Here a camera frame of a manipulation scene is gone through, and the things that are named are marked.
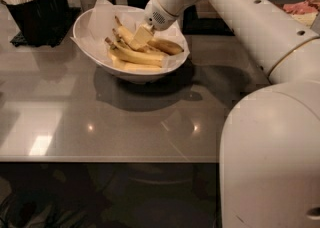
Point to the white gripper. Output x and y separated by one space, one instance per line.
157 14

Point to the long yellow banana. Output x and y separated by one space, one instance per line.
127 35

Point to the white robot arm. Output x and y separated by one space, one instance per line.
270 144

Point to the right short yellow banana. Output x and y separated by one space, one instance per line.
166 46

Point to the small hidden yellow banana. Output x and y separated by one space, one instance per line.
119 39

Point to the white ceramic bowl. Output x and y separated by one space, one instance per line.
100 59

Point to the front yellow banana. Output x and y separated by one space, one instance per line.
125 54

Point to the bottom yellow banana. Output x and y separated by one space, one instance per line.
128 66

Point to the white paper bowl liner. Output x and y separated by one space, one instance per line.
96 22

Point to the black napkin dispenser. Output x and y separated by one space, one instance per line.
202 19

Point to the black cutlery holder bin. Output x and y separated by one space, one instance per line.
35 19

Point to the black rubber mat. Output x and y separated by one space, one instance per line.
56 35

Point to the black wire condiment rack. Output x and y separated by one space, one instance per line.
304 12

